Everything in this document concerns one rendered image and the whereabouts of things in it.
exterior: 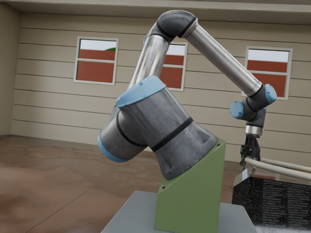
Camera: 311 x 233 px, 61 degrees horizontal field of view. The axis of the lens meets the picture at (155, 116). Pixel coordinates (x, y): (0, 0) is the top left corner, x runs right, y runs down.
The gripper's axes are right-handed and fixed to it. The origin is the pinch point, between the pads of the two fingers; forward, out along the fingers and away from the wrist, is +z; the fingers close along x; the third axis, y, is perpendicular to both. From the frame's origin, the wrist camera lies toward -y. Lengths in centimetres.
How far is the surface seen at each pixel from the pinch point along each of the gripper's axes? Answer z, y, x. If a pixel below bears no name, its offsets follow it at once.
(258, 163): -7.1, 21.4, 11.3
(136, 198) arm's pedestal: 8, 80, -8
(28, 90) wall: -39, -229, -816
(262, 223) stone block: 23.2, 4.9, 13.1
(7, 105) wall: 17, -186, -846
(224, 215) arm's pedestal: 6, 68, 19
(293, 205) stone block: 12.7, -9.5, 22.8
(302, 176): -6.6, 23.3, 30.3
